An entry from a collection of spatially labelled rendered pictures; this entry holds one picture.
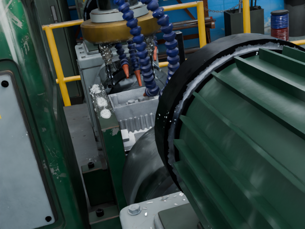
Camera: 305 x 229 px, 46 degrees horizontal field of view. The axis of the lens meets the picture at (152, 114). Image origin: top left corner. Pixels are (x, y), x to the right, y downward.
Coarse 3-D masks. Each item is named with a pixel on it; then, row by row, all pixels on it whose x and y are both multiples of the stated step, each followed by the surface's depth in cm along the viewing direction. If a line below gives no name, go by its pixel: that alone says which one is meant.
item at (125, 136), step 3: (123, 129) 84; (126, 129) 84; (123, 132) 84; (126, 132) 84; (123, 135) 84; (126, 135) 84; (123, 138) 83; (126, 138) 83; (123, 141) 84; (126, 141) 85
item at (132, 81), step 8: (128, 56) 117; (104, 64) 120; (112, 64) 115; (120, 64) 111; (104, 72) 114; (112, 72) 108; (120, 72) 107; (160, 72) 110; (96, 80) 118; (104, 80) 109; (120, 80) 108; (128, 80) 108; (136, 80) 109; (160, 80) 111; (104, 88) 108; (112, 88) 108; (120, 88) 109; (128, 88) 109; (136, 88) 110; (160, 88) 112
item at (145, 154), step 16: (144, 144) 65; (128, 160) 67; (144, 160) 62; (160, 160) 58; (128, 176) 65; (144, 176) 59; (160, 176) 55; (128, 192) 64; (144, 192) 57; (160, 192) 54; (176, 192) 52
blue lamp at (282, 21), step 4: (272, 16) 122; (276, 16) 121; (280, 16) 120; (284, 16) 120; (288, 16) 121; (272, 20) 123; (276, 20) 121; (280, 20) 121; (284, 20) 121; (288, 20) 122; (272, 24) 123; (276, 24) 122; (280, 24) 121; (284, 24) 121; (288, 24) 122; (272, 28) 124; (276, 28) 122; (280, 28) 122
